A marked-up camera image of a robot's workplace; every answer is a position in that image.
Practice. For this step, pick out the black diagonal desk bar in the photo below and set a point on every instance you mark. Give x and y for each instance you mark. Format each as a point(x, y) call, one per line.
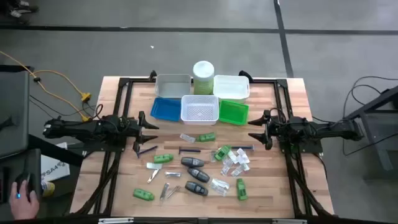
point(56, 151)

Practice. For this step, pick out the small black table clamp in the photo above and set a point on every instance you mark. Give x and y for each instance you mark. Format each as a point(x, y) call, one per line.
point(152, 75)

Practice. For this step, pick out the green wipes canister white lid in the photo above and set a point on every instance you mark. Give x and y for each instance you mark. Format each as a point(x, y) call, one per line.
point(203, 77)

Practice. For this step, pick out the blue slotted plastic basket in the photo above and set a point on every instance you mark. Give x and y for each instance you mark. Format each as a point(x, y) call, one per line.
point(166, 109)

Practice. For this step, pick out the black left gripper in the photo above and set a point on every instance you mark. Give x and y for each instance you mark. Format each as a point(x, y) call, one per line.
point(132, 129)

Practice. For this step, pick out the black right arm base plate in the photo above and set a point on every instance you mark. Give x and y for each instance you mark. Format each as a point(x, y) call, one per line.
point(314, 148)

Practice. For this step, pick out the plastic-wrapped silver nail clipper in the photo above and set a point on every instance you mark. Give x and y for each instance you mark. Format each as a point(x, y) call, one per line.
point(172, 174)

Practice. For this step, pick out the large black table clamp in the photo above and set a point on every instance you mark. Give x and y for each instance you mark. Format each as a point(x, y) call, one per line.
point(245, 75)

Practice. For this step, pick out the white solid plastic bin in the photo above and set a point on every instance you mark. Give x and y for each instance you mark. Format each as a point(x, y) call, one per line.
point(231, 87)

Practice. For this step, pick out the silver metal bracket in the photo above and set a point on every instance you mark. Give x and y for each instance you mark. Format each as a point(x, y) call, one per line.
point(289, 221)
point(115, 220)

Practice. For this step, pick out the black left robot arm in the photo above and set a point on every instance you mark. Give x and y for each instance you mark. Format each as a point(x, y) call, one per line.
point(93, 129)

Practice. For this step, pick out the white perforated plastic basket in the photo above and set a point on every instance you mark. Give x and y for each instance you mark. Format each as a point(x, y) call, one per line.
point(199, 110)

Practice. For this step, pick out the green slotted plastic basket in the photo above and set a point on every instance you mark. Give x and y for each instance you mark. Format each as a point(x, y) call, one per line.
point(233, 112)

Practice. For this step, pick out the person's hand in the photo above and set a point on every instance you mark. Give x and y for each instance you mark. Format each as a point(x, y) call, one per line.
point(23, 207)

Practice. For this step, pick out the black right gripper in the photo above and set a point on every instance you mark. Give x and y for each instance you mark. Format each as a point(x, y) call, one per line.
point(273, 129)

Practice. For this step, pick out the grey operator desk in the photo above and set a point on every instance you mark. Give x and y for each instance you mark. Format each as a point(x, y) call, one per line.
point(12, 109)

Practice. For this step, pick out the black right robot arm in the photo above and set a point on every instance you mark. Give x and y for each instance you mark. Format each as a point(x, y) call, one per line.
point(311, 129)

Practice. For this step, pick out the person's shoes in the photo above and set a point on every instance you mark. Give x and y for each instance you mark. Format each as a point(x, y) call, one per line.
point(18, 6)

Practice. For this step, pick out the yellow and white bottle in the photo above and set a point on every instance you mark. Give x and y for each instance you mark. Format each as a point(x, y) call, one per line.
point(48, 189)

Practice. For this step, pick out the grey solid plastic bin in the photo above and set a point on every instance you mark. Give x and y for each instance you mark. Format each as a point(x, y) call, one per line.
point(172, 87)

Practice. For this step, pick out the black side table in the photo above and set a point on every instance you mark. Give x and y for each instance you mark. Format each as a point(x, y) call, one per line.
point(379, 130)

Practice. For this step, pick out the white cardboard box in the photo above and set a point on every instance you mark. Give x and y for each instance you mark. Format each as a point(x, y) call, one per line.
point(56, 168)

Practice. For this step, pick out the white bandage packet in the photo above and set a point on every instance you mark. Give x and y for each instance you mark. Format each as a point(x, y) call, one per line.
point(241, 152)
point(221, 183)
point(245, 159)
point(232, 155)
point(239, 170)
point(213, 157)
point(226, 168)
point(154, 165)
point(187, 138)
point(217, 190)

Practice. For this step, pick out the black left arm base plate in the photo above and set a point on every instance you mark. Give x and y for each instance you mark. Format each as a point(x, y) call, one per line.
point(93, 147)

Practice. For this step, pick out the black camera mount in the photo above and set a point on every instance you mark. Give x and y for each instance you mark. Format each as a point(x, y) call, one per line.
point(202, 221)

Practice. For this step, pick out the dark keyboard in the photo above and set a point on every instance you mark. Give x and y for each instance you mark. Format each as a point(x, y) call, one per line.
point(3, 186)

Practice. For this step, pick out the black computer mouse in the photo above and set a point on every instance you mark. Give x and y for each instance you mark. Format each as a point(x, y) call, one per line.
point(25, 180)

